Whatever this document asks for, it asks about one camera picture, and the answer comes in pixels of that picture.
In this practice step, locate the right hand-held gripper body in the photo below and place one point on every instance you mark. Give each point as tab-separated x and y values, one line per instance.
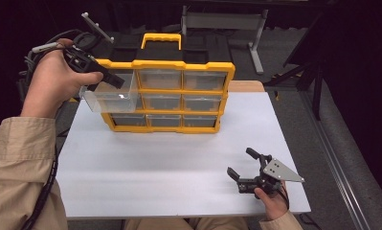
268	179

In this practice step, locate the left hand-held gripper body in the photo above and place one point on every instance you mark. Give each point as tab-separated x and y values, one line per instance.
83	60

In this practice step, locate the clear plastic drawer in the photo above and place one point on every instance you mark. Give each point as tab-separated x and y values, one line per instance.
115	103

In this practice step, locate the yellow black organizer cabinet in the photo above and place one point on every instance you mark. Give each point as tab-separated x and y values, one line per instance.
161	64

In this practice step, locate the person's right hand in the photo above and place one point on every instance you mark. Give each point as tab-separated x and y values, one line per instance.
274	202

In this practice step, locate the person's left hand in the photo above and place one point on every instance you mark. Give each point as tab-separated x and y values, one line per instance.
51	83

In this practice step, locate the grid of clear drawers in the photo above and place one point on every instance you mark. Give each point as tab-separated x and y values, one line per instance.
160	80

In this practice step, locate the black stand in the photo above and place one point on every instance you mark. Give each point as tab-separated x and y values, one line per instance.
306	64

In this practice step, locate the metal floor rail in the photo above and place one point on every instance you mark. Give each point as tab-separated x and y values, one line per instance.
335	159

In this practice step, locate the grey metal frame stand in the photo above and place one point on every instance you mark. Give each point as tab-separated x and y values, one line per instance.
223	20

